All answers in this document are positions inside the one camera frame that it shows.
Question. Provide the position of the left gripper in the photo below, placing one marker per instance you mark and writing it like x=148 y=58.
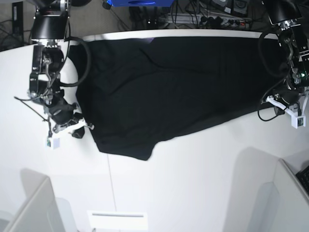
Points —
x=289 y=98

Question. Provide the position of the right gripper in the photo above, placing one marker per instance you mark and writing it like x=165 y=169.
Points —
x=63 y=118

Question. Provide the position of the black T-shirt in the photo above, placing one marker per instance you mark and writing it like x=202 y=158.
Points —
x=142 y=92

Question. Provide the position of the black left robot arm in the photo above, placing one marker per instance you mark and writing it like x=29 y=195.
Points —
x=293 y=75

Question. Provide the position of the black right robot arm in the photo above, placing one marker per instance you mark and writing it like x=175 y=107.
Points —
x=51 y=26

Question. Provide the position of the black keyboard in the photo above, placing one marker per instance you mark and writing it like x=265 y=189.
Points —
x=303 y=177

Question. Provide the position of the blue box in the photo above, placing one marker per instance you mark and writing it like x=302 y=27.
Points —
x=147 y=3

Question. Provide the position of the white power strip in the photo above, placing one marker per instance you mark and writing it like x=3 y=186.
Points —
x=199 y=18

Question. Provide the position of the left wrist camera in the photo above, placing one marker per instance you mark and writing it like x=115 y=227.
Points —
x=298 y=121

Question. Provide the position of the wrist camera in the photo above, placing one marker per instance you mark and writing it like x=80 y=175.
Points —
x=52 y=142
x=298 y=121

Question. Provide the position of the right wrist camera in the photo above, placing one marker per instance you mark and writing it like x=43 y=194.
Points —
x=52 y=142

